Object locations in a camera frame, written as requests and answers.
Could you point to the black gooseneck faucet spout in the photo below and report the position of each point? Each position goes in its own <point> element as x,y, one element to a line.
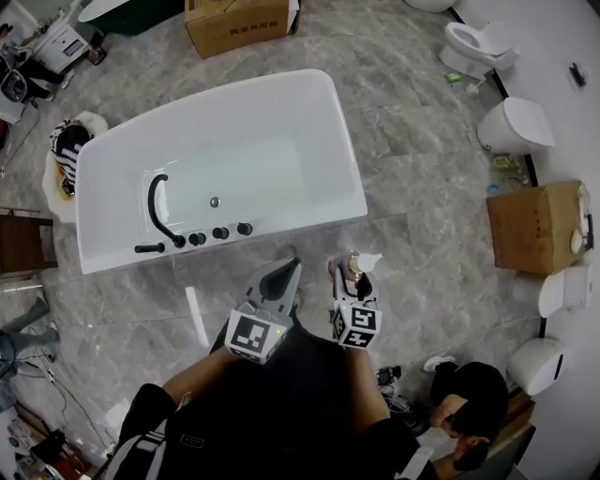
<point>154,211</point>

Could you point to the green packet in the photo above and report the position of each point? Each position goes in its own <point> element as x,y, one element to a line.
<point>453,78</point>

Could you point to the dark green bathtub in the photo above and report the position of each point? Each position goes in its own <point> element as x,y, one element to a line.
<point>136,16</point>

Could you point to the green plastic items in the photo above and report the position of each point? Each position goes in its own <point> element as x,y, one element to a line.
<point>506,164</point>

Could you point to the white fittings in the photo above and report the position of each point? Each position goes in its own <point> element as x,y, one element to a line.
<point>583,225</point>

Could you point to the black wall holder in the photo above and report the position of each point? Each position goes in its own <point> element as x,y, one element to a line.
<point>577,75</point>

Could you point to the white smart toilet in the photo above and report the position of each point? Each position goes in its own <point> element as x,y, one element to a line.
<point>536,368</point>

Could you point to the black faucet knob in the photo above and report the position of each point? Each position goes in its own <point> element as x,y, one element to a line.
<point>244,229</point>
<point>220,233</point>
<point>197,239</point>

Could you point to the person's right forearm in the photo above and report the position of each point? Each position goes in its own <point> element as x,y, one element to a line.
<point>370,384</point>

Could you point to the large cardboard box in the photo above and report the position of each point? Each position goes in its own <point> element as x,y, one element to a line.
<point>234,25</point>

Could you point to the dark wooden cabinet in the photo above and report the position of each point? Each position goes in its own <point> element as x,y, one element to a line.
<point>23,246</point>

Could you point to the wooden furniture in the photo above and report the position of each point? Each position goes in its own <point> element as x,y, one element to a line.
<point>515,422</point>

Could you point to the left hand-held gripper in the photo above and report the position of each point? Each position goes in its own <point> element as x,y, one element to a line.
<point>253,335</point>

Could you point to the brown cardboard box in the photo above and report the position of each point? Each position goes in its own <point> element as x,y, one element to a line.
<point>529,229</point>

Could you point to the white rounded toilet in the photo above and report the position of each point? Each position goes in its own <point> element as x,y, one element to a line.
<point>515,124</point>

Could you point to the black trash bin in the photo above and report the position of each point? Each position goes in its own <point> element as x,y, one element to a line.
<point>97,55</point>

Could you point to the white bathtub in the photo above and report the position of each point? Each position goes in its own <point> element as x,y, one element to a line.
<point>244,150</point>

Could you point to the white toilet with tank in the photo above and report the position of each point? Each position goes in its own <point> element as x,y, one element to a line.
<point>497,49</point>

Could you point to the small black device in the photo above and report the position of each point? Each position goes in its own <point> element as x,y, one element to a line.
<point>389,375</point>

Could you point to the person's left forearm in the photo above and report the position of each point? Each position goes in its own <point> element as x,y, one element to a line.
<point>197,375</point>

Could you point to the white toilet brush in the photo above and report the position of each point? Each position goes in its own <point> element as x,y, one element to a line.
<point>475,86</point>

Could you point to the white vanity cabinet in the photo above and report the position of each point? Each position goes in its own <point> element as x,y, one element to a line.
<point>58,47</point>

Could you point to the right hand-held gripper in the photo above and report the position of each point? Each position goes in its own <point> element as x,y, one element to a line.
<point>358,325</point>

